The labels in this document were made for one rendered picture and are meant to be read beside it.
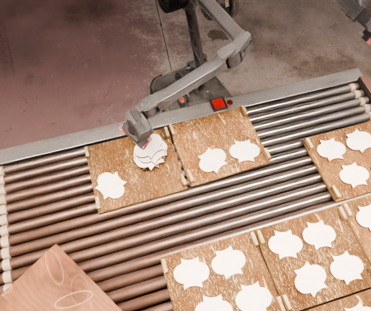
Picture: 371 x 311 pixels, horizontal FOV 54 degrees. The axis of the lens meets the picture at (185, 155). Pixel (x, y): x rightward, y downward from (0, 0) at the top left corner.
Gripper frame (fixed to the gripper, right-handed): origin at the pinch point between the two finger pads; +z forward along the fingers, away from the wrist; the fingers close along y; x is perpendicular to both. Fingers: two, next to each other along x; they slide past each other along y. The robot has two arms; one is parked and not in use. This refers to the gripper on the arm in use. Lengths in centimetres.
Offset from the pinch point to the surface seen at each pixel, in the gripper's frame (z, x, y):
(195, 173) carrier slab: 14.6, 13.4, 24.7
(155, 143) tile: 8.1, 8.5, 2.8
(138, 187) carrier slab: 14.9, -10.4, 11.6
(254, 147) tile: 13, 43, 35
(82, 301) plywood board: 5, -57, 35
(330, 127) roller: 16, 83, 54
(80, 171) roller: 17.3, -23.8, -14.2
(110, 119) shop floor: 109, 37, -87
